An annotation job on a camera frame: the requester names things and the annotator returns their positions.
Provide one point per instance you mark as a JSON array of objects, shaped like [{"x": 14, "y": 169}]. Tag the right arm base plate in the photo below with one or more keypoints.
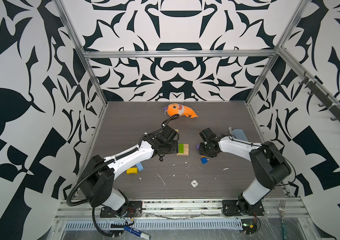
[{"x": 241, "y": 208}]

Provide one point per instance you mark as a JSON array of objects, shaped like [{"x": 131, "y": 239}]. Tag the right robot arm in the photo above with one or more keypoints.
[{"x": 269, "y": 165}]

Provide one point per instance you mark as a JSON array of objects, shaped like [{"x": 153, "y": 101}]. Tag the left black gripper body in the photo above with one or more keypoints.
[{"x": 164, "y": 147}]

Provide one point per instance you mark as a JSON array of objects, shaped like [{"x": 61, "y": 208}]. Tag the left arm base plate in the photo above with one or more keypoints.
[{"x": 128, "y": 210}]

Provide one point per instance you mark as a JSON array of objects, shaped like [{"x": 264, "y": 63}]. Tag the black wall hook rack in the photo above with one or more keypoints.
[{"x": 327, "y": 100}]

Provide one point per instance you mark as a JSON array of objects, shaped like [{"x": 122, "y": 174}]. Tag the light blue wood block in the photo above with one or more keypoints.
[{"x": 140, "y": 167}]

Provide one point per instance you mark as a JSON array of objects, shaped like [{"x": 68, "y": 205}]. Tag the green wood block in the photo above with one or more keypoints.
[{"x": 180, "y": 148}]

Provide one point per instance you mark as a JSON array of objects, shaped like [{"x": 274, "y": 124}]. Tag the orange plush fish toy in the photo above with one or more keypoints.
[{"x": 179, "y": 109}]

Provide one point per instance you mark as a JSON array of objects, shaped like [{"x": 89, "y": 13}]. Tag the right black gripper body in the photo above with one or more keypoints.
[{"x": 205, "y": 150}]

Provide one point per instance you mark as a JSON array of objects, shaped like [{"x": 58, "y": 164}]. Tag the blue wood cube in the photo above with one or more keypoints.
[{"x": 204, "y": 160}]

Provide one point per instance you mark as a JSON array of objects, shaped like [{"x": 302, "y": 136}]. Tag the yellow wood arch block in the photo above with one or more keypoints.
[{"x": 132, "y": 171}]

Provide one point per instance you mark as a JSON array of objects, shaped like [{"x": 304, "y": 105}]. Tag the silver fork green handle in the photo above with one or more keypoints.
[{"x": 281, "y": 210}]

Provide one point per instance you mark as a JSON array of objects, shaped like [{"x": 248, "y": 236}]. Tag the small green circuit board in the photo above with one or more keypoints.
[{"x": 250, "y": 226}]

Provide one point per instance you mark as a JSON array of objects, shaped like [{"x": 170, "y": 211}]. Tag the white gear shaped piece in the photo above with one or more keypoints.
[{"x": 194, "y": 183}]

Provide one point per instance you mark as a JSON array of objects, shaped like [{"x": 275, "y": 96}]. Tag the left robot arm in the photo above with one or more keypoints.
[{"x": 96, "y": 183}]

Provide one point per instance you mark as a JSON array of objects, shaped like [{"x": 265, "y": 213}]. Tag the grey blue pouch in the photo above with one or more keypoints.
[{"x": 237, "y": 134}]

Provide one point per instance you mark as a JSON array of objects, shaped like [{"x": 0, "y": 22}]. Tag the blue white marker pen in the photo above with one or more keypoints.
[{"x": 137, "y": 233}]

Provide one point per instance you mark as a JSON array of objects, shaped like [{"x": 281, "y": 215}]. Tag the natural wood plank block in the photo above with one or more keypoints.
[{"x": 183, "y": 154}]

